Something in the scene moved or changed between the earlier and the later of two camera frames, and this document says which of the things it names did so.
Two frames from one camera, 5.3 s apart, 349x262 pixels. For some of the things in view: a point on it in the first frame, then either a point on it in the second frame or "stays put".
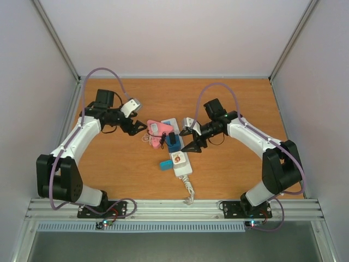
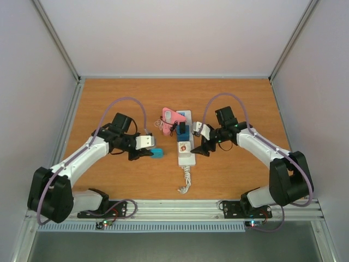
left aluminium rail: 70,119 stays put
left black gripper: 133,130 -> 141,153
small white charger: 154,127 -> 168,116
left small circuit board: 100,225 stays put
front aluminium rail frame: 174,210 stays put
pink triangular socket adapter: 157,130 -> 169,115
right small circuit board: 253,224 stays put
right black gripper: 195,146 -> 206,146
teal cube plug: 166,165 -> 158,153
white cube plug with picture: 179,160 -> 184,149
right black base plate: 232,209 stays put
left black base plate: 115,209 stays put
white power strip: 181,170 -> 187,161
